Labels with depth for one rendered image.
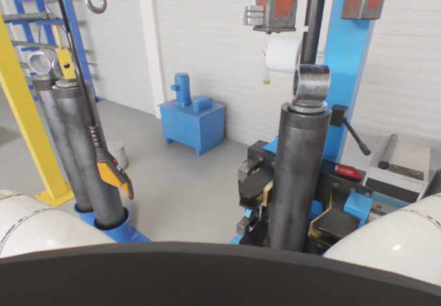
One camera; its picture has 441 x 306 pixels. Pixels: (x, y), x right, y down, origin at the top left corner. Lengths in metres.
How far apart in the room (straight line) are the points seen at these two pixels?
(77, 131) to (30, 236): 1.40
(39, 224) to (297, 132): 0.93
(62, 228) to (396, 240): 0.47
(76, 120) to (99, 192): 0.55
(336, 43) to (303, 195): 0.78
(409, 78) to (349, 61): 1.65
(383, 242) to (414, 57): 2.72
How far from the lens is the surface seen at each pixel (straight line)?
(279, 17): 0.96
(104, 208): 2.12
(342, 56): 1.49
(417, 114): 3.17
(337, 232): 1.25
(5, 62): 2.94
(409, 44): 3.05
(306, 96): 1.09
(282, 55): 2.03
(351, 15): 1.20
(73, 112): 1.77
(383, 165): 1.38
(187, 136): 3.68
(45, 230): 0.44
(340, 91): 1.52
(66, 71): 1.74
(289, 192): 1.26
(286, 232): 1.44
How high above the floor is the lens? 1.84
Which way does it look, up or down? 29 degrees down
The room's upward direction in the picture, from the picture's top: 1 degrees counter-clockwise
